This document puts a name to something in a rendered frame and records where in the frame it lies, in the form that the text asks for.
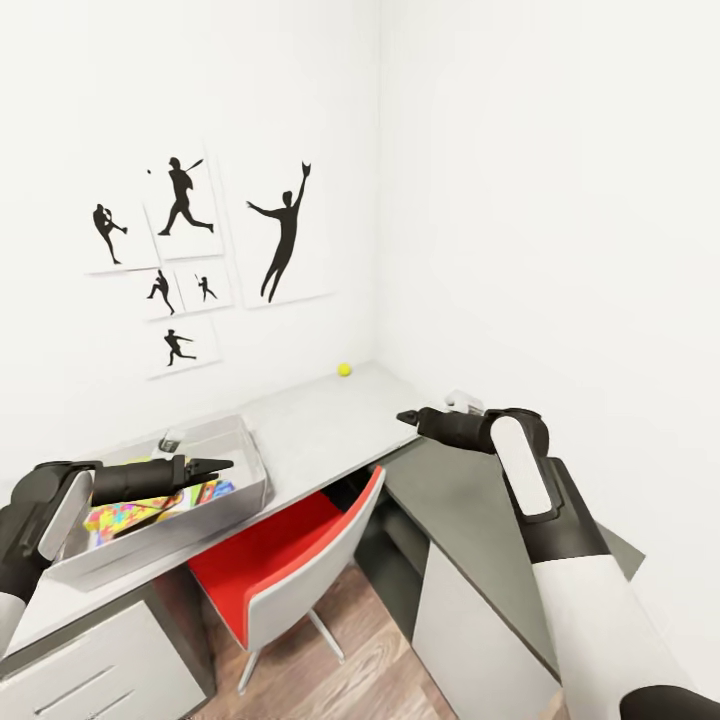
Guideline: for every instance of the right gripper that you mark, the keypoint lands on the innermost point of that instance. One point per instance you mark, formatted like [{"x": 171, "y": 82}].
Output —
[{"x": 438, "y": 425}]

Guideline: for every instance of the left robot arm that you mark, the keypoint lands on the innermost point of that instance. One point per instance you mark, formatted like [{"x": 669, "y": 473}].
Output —
[{"x": 46, "y": 503}]

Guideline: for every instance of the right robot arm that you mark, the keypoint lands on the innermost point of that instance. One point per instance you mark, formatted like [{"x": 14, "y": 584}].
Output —
[{"x": 613, "y": 663}]

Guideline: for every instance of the desk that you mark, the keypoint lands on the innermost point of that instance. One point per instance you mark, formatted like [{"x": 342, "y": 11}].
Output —
[{"x": 442, "y": 549}]

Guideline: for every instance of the toy box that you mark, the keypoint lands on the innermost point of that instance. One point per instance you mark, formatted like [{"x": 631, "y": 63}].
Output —
[{"x": 84, "y": 564}]

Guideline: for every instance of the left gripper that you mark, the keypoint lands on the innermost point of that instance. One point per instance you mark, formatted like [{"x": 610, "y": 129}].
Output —
[{"x": 156, "y": 479}]

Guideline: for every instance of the board game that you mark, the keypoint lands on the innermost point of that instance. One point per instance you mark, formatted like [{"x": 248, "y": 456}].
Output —
[
  {"x": 185, "y": 498},
  {"x": 223, "y": 488}
]

